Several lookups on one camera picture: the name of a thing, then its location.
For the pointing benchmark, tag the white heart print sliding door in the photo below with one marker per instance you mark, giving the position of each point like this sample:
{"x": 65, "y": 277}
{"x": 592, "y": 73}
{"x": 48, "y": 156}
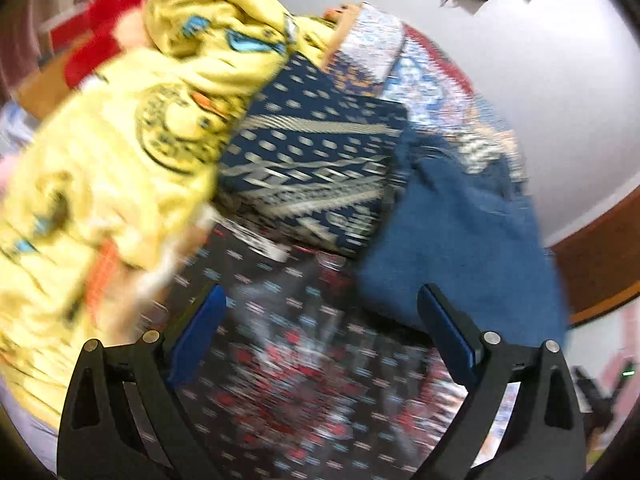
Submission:
{"x": 615, "y": 340}

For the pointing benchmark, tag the brown striped curtain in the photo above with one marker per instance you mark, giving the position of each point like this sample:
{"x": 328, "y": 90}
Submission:
{"x": 50, "y": 5}

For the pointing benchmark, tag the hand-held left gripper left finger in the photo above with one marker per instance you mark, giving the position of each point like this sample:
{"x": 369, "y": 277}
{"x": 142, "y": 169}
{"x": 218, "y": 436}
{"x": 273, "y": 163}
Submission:
{"x": 197, "y": 340}

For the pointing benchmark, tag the yellow cartoon print blanket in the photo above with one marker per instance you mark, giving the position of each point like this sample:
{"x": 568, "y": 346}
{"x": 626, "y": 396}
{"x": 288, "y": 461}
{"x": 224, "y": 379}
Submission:
{"x": 125, "y": 160}

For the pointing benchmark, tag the brown cardboard box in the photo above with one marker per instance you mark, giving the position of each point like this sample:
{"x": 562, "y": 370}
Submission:
{"x": 45, "y": 85}

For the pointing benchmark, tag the patchwork patterned bedspread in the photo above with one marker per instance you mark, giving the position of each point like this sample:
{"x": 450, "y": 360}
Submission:
{"x": 310, "y": 170}

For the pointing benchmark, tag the blue denim jacket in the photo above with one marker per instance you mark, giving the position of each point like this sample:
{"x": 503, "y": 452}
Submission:
{"x": 460, "y": 250}

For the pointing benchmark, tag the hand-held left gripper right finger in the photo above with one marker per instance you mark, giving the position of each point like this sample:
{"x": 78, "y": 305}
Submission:
{"x": 450, "y": 335}

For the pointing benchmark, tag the red plush toy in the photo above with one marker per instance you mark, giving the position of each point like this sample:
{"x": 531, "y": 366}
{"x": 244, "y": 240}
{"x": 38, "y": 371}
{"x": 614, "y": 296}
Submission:
{"x": 107, "y": 30}

